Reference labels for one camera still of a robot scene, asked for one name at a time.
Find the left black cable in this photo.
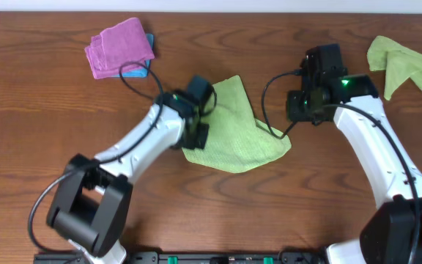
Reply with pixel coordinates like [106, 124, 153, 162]
[27, 61, 165, 264]

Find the right black cable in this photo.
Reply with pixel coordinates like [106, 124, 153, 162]
[261, 69, 421, 264]

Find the black cable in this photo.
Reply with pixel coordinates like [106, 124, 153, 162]
[27, 61, 165, 264]
[261, 69, 421, 264]

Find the light green cloth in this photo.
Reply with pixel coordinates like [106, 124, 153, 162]
[182, 76, 292, 173]

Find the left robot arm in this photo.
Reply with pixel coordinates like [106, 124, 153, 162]
[47, 92, 217, 263]

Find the crumpled green cloth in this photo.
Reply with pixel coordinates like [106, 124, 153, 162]
[366, 35, 422, 100]

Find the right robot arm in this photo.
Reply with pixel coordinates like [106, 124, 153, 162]
[286, 75, 422, 263]

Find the folded purple cloth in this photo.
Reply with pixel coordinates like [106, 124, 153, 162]
[84, 18, 155, 79]

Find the folded blue cloth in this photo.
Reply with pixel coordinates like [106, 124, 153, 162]
[122, 33, 154, 78]

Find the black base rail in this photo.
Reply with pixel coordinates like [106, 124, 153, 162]
[33, 251, 327, 264]

